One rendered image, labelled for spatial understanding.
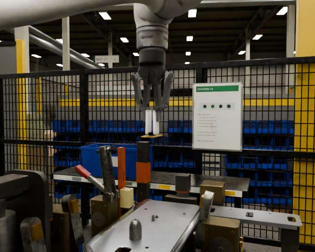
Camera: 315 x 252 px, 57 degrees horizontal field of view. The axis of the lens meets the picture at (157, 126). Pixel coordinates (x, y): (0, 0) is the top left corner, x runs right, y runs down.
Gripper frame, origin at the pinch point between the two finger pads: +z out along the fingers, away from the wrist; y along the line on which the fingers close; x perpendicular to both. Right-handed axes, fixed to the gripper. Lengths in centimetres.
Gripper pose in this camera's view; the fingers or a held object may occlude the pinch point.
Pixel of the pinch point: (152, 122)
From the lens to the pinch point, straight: 83.9
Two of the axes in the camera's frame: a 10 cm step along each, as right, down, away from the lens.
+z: 0.0, 10.0, 0.5
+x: 3.4, -0.4, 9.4
